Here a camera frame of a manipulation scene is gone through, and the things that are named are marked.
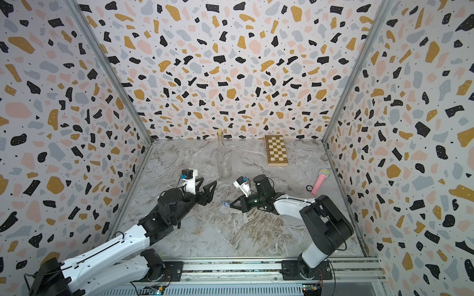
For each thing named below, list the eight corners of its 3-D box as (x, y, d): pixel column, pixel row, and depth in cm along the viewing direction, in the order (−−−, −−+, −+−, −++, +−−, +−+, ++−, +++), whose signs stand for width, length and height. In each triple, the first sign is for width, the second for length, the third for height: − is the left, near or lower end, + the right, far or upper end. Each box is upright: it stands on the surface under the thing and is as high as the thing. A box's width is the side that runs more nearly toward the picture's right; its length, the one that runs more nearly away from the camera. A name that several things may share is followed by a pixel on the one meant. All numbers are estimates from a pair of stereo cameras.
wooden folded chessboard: (267, 166, 112) (267, 162, 109) (264, 138, 128) (265, 134, 125) (288, 166, 112) (289, 162, 109) (283, 138, 128) (284, 134, 125)
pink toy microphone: (310, 193, 100) (312, 190, 97) (319, 171, 110) (321, 167, 107) (319, 198, 98) (322, 194, 95) (328, 174, 108) (330, 170, 105)
